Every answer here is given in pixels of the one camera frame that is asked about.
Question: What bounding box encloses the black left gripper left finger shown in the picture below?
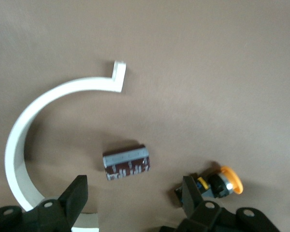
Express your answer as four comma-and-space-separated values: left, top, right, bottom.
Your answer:
0, 174, 88, 232

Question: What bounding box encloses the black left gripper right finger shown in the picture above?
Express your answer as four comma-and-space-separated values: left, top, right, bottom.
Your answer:
159, 175, 281, 232

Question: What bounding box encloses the dark brown cylindrical capacitor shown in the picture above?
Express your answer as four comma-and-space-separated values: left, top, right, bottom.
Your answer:
102, 144, 151, 181

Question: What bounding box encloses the orange mushroom push button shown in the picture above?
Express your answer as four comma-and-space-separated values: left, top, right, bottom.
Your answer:
174, 165, 244, 208

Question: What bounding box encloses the brown table cover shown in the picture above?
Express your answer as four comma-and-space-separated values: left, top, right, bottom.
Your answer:
0, 0, 290, 232

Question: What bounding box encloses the white curved plastic bracket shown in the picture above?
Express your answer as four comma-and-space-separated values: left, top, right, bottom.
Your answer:
4, 59, 127, 232

